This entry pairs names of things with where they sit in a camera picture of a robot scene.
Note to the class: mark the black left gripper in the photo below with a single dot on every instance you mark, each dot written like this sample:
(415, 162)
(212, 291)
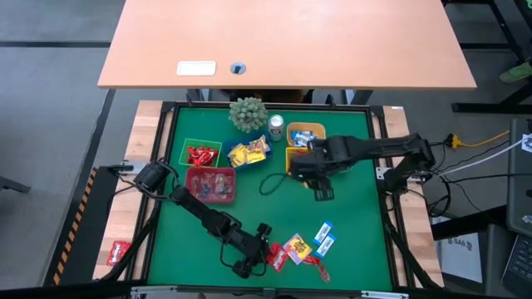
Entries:
(249, 249)

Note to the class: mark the black desk leg frame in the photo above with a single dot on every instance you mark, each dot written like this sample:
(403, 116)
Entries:
(478, 108)

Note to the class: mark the flat red candy packet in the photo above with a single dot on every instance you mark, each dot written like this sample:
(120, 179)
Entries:
(311, 260)

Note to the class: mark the black hazard striped floor mat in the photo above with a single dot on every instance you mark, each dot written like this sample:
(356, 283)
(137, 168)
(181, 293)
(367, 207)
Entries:
(79, 232)

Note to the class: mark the peach plastic bin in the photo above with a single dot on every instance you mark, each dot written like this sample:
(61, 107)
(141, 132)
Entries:
(307, 126)

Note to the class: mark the red gummy candy bag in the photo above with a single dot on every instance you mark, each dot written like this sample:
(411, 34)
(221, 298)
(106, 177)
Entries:
(323, 274)

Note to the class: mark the tan wooden desk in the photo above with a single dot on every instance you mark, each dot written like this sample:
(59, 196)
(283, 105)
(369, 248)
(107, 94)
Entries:
(291, 37)

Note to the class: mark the red Skittles packet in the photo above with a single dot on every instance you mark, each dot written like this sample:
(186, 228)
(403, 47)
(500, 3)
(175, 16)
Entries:
(119, 252)
(277, 257)

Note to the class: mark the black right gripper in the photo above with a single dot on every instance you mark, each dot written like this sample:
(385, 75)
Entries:
(320, 160)

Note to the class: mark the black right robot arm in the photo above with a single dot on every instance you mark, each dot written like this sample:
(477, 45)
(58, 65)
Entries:
(382, 147)

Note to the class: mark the blue plastic bin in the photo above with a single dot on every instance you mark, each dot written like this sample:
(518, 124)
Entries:
(226, 143)

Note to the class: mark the black table frame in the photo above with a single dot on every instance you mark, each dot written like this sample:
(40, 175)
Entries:
(199, 104)

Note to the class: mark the pink plastic bin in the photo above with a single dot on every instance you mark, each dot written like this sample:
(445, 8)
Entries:
(191, 198)

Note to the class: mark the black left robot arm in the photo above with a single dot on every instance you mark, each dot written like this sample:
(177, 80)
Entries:
(199, 209)

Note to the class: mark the person's foot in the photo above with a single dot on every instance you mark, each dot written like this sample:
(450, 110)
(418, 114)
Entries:
(517, 73)

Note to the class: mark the white rectangular desk plate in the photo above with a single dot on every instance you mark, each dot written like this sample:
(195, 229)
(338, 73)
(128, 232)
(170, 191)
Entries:
(196, 68)

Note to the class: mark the red KitKat packet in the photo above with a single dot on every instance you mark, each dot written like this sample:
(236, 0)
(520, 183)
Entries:
(195, 155)

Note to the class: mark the white blue Hershey's packet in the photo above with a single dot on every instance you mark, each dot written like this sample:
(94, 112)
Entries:
(326, 246)
(307, 138)
(323, 232)

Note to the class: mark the clear gummy rings bag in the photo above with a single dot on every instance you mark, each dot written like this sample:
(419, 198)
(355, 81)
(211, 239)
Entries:
(224, 182)

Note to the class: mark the yellow Sour Patch Kids packet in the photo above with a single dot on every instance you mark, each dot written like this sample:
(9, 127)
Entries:
(259, 144)
(237, 156)
(255, 156)
(297, 249)

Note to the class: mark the clear gummy candy bag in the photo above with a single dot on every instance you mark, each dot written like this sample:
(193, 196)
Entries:
(195, 183)

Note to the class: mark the grey equipment case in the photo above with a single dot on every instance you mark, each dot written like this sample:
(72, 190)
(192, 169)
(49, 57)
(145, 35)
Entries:
(519, 187)

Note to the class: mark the clear orange gummy bag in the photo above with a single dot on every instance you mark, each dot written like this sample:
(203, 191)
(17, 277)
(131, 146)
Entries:
(213, 180)

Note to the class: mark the clear blue gummy bag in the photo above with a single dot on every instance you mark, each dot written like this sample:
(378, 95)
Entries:
(205, 192)

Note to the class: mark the artificial green succulent plant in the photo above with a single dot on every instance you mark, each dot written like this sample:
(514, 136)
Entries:
(248, 115)

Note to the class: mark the yellow plastic basket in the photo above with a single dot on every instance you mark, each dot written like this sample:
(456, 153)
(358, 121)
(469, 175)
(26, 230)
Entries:
(289, 160)

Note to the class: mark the bright green plastic basket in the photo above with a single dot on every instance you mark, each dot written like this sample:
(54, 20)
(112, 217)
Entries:
(185, 143)

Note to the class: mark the black stand foot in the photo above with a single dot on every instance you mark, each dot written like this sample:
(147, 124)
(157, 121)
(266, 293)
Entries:
(14, 185)

